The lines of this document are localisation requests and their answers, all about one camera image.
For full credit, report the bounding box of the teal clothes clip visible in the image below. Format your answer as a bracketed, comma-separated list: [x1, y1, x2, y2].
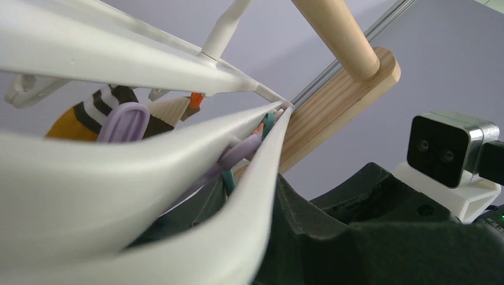
[220, 113, 275, 196]

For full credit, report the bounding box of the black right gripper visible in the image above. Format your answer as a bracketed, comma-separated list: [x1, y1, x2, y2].
[130, 162, 504, 285]

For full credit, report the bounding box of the white plastic clip hanger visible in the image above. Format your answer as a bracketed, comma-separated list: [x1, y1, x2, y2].
[1, 1, 292, 284]

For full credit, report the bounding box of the mustard yellow sock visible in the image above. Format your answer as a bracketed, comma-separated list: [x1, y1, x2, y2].
[45, 108, 98, 141]

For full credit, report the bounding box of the beige brown striped sock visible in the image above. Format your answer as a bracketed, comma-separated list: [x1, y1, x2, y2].
[73, 85, 200, 138]

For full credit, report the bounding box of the wooden clothes rack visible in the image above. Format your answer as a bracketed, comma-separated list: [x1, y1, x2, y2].
[279, 1, 406, 174]

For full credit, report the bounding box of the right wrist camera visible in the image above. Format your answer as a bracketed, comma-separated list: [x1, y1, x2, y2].
[392, 110, 503, 224]

